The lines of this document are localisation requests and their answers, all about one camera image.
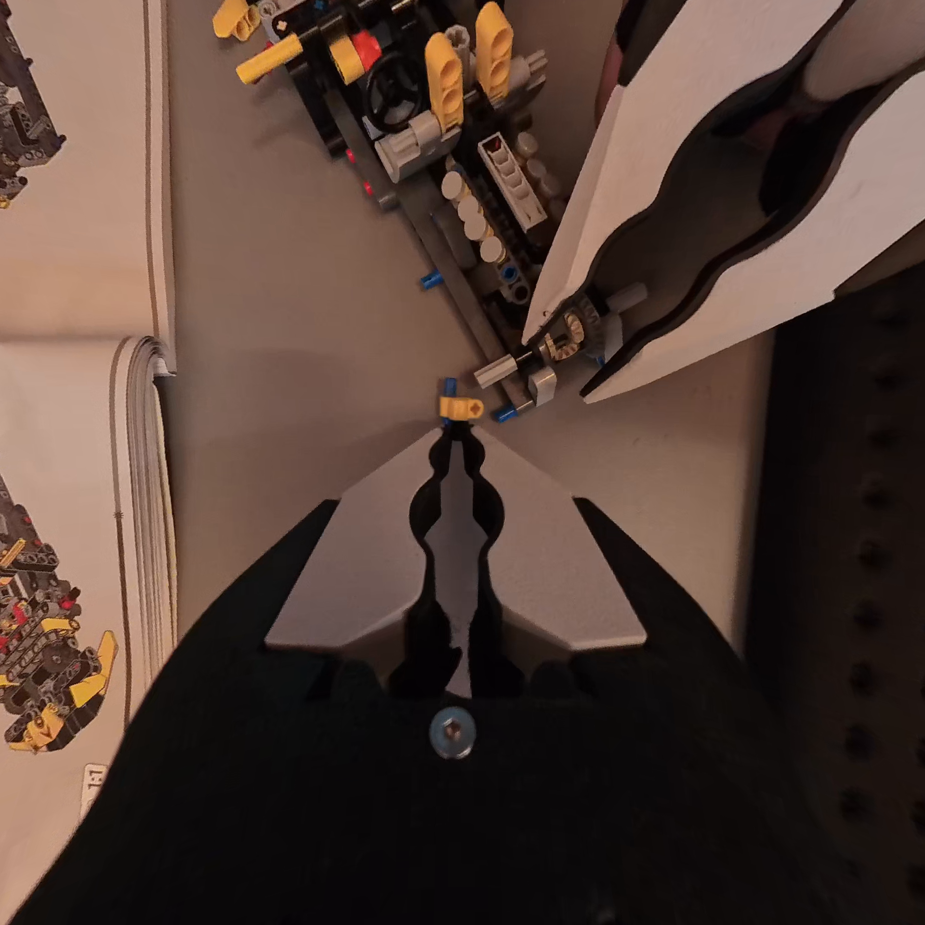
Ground open instruction booklet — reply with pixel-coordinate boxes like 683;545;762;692
0;0;179;868

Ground black yellow lego car chassis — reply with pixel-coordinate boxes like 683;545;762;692
211;0;649;425

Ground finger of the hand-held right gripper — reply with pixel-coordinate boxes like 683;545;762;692
520;0;848;346
580;64;925;406

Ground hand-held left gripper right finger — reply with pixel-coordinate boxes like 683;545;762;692
466;425;649;655

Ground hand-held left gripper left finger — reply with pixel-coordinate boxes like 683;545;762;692
264;426;445;655

